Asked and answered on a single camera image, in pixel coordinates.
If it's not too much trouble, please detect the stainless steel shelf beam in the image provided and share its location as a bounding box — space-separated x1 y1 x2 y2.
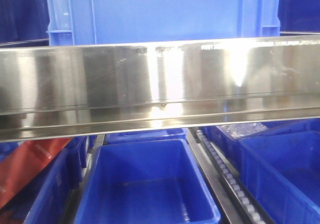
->
0 35 320 142

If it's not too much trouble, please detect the right roller track rail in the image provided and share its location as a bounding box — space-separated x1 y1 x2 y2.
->
186 128 273 223

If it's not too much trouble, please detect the blue bin behind lower centre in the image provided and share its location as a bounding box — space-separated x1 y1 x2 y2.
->
105 128 188 144

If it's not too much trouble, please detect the clear plastic bag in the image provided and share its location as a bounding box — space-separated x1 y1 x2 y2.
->
220 122 268 139

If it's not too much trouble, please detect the large light blue bin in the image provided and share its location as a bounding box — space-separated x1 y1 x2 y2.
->
47 0 280 46

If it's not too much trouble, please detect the blue bin lower left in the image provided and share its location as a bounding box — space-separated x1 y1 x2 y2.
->
0 136 88 223

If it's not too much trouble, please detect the red foil package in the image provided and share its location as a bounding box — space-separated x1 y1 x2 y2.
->
0 137 72 207

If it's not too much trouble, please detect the left steel divider rail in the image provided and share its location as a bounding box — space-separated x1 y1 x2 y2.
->
62 133 106 224

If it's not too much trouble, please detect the blue bin behind lower right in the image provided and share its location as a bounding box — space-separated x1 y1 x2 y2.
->
200 118 320 169

